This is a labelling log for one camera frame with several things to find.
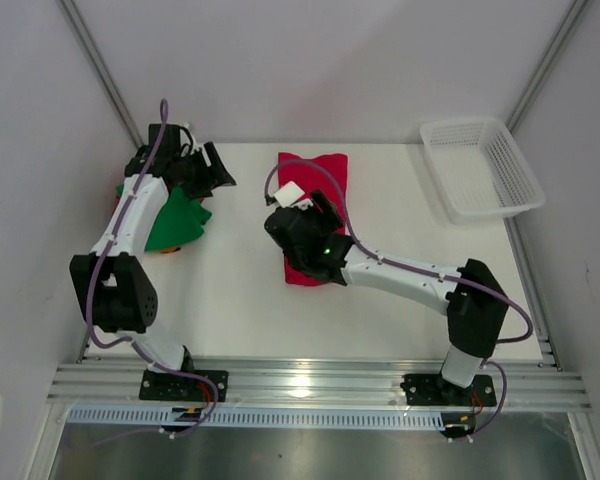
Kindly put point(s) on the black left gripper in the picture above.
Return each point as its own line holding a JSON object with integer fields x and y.
{"x": 218, "y": 173}

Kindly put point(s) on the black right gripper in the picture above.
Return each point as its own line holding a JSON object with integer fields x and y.
{"x": 317, "y": 220}

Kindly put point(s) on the crimson t shirt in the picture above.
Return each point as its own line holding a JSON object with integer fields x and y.
{"x": 310, "y": 179}

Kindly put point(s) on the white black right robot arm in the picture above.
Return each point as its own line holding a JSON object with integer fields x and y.
{"x": 469, "y": 297}

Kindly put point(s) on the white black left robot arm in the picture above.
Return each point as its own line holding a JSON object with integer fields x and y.
{"x": 117, "y": 298}

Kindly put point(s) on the green folded t shirt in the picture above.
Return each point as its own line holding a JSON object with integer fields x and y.
{"x": 152, "y": 218}

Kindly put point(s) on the white plastic basket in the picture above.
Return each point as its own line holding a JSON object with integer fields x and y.
{"x": 479, "y": 170}

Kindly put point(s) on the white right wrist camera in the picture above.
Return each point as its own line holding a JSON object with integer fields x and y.
{"x": 291, "y": 195}

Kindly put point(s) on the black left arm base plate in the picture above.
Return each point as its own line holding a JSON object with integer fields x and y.
{"x": 171, "y": 388}

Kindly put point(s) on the left aluminium corner post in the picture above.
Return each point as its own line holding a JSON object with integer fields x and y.
{"x": 92, "y": 53}

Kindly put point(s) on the aluminium corner post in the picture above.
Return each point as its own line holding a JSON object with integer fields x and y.
{"x": 92, "y": 53}
{"x": 556, "y": 47}

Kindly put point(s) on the right aluminium corner post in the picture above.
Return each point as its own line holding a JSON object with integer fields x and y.
{"x": 556, "y": 47}

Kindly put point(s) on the aluminium front rail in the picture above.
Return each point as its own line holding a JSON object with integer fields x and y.
{"x": 316, "y": 384}

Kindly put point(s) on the white slotted cable duct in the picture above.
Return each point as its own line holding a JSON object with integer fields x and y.
{"x": 394, "y": 420}

